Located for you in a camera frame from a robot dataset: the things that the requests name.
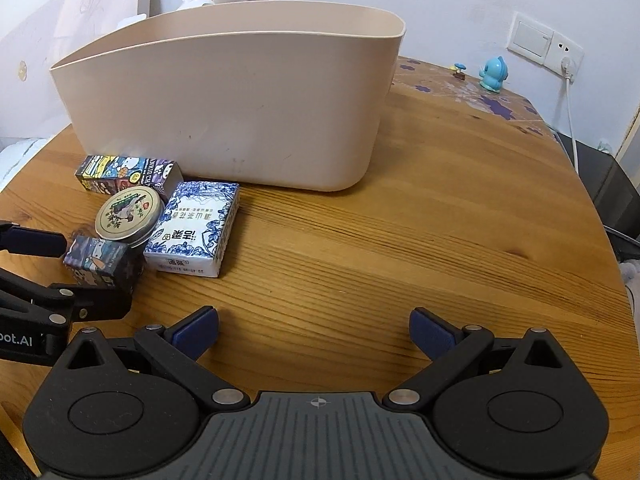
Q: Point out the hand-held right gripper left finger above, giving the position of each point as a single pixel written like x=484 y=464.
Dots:
x=199 y=332

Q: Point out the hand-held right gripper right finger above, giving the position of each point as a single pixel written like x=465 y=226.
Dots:
x=429 y=332

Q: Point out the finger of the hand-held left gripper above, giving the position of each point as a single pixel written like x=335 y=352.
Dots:
x=31 y=241
x=102 y=305

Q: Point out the small cartoon print box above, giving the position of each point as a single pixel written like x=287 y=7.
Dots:
x=100 y=259

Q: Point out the beige plastic storage bin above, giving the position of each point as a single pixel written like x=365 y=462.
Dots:
x=235 y=105

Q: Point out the light bedding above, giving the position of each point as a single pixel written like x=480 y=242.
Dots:
x=20 y=160

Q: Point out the round metal tin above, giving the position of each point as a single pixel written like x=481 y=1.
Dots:
x=129 y=212

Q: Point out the blue white tissue pack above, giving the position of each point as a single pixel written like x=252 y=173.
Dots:
x=192 y=227

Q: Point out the long cartoon print box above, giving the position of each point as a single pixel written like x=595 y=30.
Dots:
x=131 y=172

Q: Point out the purple floral table mat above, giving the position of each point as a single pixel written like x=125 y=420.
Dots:
x=470 y=96

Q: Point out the small mushroom figurine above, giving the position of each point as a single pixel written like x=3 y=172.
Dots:
x=458 y=70

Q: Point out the blue cartoon figurine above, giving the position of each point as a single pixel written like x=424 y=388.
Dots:
x=492 y=74

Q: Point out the white wall switch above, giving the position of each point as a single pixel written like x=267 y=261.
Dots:
x=529 y=37

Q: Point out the white wall socket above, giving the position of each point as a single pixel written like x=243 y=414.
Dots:
x=566 y=50

